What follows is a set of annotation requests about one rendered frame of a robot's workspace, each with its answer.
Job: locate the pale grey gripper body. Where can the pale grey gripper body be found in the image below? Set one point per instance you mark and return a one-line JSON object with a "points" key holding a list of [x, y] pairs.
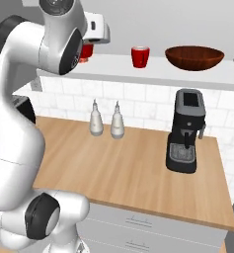
{"points": [[106, 34]]}

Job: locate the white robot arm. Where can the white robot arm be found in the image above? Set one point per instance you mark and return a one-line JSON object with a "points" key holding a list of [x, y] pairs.
{"points": [[13, 158]]}

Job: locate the white cabinet shelf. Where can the white cabinet shelf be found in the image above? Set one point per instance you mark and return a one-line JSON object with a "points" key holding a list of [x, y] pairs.
{"points": [[148, 74]]}

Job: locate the red cup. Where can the red cup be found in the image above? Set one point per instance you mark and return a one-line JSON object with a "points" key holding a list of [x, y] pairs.
{"points": [[87, 52], [140, 57]]}

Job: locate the white bottle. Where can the white bottle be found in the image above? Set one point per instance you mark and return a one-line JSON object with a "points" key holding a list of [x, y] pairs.
{"points": [[117, 125], [96, 122]]}

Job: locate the brown wooden bowl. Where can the brown wooden bowl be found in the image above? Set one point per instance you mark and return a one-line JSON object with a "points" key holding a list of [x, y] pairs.
{"points": [[194, 58]]}

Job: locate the black appliance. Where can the black appliance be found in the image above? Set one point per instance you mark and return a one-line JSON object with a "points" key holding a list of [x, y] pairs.
{"points": [[27, 110]]}

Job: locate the black coffee machine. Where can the black coffee machine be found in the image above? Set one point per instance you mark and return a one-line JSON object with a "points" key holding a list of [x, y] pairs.
{"points": [[184, 138]]}

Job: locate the grey drawer front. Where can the grey drawer front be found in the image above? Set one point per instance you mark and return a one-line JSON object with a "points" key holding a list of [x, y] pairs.
{"points": [[174, 227], [105, 240]]}

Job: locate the grey wall socket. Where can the grey wall socket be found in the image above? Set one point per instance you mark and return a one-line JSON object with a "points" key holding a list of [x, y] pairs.
{"points": [[36, 85]]}

